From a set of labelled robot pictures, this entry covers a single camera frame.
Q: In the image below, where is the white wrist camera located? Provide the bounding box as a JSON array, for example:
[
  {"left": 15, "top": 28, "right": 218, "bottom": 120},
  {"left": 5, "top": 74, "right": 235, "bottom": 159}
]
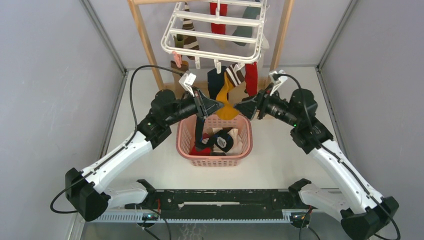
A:
[
  {"left": 178, "top": 71, "right": 197, "bottom": 97},
  {"left": 268, "top": 69, "right": 288, "bottom": 96}
]

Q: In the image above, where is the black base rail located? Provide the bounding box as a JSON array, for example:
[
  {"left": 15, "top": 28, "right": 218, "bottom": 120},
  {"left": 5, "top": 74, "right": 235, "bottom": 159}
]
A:
[{"left": 124, "top": 189, "right": 309, "bottom": 221}]

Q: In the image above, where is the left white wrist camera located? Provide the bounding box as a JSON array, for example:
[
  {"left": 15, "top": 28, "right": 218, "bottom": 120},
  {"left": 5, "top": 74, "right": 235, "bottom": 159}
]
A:
[{"left": 178, "top": 71, "right": 197, "bottom": 97}]

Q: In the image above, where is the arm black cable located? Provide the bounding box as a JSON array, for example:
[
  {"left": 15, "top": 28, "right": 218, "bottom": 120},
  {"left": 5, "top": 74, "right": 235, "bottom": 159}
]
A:
[
  {"left": 274, "top": 73, "right": 402, "bottom": 240},
  {"left": 49, "top": 64, "right": 184, "bottom": 215}
]

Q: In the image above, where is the dark green reindeer sock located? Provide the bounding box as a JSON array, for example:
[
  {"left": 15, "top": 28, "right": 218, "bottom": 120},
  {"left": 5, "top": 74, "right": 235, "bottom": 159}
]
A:
[{"left": 232, "top": 6, "right": 261, "bottom": 38}]

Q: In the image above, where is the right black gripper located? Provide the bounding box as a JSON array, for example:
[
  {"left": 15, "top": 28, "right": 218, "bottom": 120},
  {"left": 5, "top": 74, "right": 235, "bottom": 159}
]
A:
[{"left": 233, "top": 82, "right": 300, "bottom": 128}]

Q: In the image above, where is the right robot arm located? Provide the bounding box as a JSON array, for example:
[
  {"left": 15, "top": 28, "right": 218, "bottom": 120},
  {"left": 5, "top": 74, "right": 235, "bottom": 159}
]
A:
[{"left": 234, "top": 88, "right": 399, "bottom": 240}]

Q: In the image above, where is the brown striped sock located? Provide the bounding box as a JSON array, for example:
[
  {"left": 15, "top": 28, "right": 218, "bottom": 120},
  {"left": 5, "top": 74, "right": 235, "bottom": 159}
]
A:
[{"left": 181, "top": 3, "right": 201, "bottom": 51}]

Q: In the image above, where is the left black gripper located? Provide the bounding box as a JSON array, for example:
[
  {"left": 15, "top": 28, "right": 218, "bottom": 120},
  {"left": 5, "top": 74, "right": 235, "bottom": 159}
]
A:
[{"left": 164, "top": 86, "right": 224, "bottom": 127}]

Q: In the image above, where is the white plastic clip hanger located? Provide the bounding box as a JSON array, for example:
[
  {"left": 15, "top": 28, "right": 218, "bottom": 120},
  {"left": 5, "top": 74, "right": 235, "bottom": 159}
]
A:
[{"left": 167, "top": 0, "right": 268, "bottom": 68}]

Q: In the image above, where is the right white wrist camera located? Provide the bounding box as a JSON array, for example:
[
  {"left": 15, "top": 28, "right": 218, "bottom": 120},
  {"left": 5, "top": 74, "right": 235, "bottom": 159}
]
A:
[{"left": 268, "top": 69, "right": 288, "bottom": 96}]

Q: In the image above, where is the wooden hanger rack frame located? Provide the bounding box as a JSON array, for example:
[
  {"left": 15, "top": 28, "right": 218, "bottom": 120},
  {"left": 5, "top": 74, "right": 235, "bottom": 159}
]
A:
[{"left": 126, "top": 0, "right": 296, "bottom": 126}]

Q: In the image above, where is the white sock front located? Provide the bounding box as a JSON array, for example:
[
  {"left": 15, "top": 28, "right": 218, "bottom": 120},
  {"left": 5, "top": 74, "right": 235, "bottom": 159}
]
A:
[{"left": 212, "top": 128, "right": 243, "bottom": 156}]

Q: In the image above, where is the tan ribbed sock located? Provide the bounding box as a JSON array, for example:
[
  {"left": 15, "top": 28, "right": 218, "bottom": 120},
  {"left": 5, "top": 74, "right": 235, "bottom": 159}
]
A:
[{"left": 170, "top": 59, "right": 190, "bottom": 97}]

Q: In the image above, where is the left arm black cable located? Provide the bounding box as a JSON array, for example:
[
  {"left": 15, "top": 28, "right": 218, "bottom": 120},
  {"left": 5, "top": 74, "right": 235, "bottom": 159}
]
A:
[{"left": 49, "top": 64, "right": 184, "bottom": 215}]

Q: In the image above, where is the mustard yellow sock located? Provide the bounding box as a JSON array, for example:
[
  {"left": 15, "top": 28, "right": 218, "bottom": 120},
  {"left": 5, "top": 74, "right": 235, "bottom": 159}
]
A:
[{"left": 216, "top": 63, "right": 245, "bottom": 121}]

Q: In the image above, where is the navy lettered sock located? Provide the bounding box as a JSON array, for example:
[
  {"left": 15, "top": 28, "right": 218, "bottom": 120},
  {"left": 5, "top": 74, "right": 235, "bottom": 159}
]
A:
[{"left": 207, "top": 66, "right": 226, "bottom": 100}]

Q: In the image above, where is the red fuzzy sock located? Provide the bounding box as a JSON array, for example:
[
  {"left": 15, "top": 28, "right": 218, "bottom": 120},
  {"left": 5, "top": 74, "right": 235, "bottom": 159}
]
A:
[
  {"left": 189, "top": 133, "right": 213, "bottom": 156},
  {"left": 244, "top": 62, "right": 258, "bottom": 97}
]

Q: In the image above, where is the pink plastic laundry basket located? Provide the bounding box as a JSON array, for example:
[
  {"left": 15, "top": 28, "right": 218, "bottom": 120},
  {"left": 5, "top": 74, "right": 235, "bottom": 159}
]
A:
[{"left": 176, "top": 114, "right": 253, "bottom": 167}]

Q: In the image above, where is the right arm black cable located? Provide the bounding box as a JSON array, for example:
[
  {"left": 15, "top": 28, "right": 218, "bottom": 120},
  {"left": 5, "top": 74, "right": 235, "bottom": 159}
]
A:
[{"left": 274, "top": 73, "right": 402, "bottom": 240}]

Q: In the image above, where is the pink plastic clothespin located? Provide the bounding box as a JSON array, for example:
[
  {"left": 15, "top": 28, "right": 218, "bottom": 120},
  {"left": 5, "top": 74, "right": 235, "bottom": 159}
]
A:
[{"left": 172, "top": 51, "right": 183, "bottom": 68}]

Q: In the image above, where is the olive striped sock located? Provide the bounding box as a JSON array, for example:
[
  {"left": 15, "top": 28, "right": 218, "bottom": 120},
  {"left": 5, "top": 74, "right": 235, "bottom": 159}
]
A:
[{"left": 173, "top": 34, "right": 185, "bottom": 49}]

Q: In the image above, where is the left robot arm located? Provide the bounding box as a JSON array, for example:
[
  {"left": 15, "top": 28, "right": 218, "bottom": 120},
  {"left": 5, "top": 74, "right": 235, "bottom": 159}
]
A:
[{"left": 65, "top": 89, "right": 224, "bottom": 222}]

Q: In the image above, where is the black patterned sock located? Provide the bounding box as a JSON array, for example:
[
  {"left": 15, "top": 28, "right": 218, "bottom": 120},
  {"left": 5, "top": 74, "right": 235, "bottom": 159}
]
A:
[{"left": 194, "top": 116, "right": 234, "bottom": 153}]

